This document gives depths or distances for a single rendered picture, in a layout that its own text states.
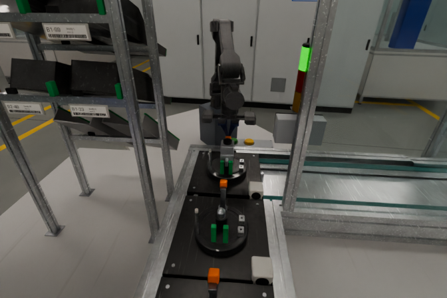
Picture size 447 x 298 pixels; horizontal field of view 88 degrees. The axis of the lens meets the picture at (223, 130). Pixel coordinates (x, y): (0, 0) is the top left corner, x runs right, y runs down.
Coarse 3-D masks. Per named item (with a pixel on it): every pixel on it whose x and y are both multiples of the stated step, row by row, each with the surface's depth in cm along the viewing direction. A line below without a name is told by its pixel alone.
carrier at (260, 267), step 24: (192, 216) 64; (216, 216) 58; (240, 216) 60; (264, 216) 65; (192, 240) 58; (216, 240) 56; (240, 240) 56; (264, 240) 58; (168, 264) 52; (192, 264) 52; (216, 264) 52; (240, 264) 52; (264, 264) 50
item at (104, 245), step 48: (48, 192) 87; (96, 192) 88; (0, 240) 69; (48, 240) 70; (96, 240) 70; (144, 240) 70; (288, 240) 70; (336, 240) 71; (0, 288) 58; (48, 288) 58; (96, 288) 58; (336, 288) 58; (384, 288) 59; (432, 288) 59
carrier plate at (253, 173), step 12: (204, 156) 90; (240, 156) 90; (252, 156) 90; (204, 168) 83; (252, 168) 84; (192, 180) 78; (204, 180) 78; (240, 180) 78; (252, 180) 78; (192, 192) 73; (204, 192) 73; (216, 192) 73; (228, 192) 73; (240, 192) 73
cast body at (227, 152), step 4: (224, 140) 77; (228, 140) 77; (232, 140) 79; (224, 144) 76; (228, 144) 76; (232, 144) 76; (220, 148) 76; (224, 148) 75; (228, 148) 75; (232, 148) 75; (220, 152) 77; (224, 152) 76; (228, 152) 76; (232, 152) 76; (220, 156) 76; (224, 156) 76; (228, 156) 76; (232, 156) 76; (220, 160) 77; (224, 160) 77; (228, 160) 77; (232, 160) 77
